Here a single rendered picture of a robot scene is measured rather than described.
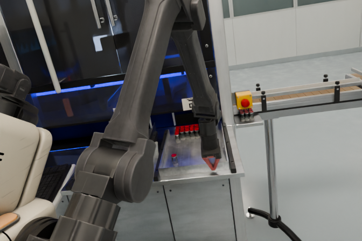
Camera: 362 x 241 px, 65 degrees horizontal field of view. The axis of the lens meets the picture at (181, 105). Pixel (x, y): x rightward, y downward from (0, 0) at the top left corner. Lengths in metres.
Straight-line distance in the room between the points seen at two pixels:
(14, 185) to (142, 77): 0.25
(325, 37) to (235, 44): 1.77
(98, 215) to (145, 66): 0.24
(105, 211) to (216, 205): 1.26
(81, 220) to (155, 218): 1.32
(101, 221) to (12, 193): 0.15
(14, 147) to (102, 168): 0.13
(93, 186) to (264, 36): 5.75
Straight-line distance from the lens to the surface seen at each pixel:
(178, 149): 1.24
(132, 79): 0.49
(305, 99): 1.55
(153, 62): 0.50
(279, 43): 6.15
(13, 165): 0.49
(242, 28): 5.96
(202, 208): 1.66
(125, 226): 1.81
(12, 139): 0.49
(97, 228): 0.42
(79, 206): 0.43
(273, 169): 1.74
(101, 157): 0.46
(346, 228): 2.18
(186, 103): 1.35
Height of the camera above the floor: 1.47
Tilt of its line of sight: 20 degrees down
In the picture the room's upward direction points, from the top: 10 degrees counter-clockwise
